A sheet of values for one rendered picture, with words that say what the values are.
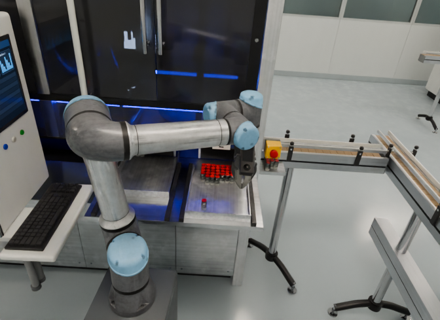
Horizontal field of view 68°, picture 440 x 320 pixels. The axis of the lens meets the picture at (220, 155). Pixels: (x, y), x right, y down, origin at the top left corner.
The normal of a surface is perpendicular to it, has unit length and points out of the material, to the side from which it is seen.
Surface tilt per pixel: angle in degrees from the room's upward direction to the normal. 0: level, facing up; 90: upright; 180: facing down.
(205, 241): 90
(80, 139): 68
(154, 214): 0
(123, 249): 7
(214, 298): 0
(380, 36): 90
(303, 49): 90
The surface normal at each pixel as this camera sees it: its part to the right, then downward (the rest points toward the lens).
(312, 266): 0.07, -0.86
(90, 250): -0.02, 0.51
